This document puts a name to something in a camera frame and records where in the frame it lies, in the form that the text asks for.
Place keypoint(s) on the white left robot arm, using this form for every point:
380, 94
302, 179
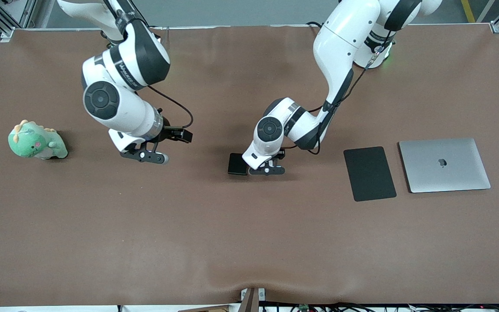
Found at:
340, 39

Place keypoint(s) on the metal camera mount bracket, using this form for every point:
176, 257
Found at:
249, 301

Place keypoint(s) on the black smartphone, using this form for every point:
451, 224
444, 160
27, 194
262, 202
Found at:
235, 164

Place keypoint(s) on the black mouse pad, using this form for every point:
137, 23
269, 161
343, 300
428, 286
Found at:
370, 173

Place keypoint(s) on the silver closed laptop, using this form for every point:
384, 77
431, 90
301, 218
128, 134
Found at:
444, 169

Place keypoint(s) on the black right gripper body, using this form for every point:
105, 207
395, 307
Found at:
170, 131

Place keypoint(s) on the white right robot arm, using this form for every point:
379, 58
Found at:
119, 108

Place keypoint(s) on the green dinosaur plush toy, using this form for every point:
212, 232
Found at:
33, 143

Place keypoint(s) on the brown table cover mat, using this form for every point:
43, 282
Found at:
249, 238

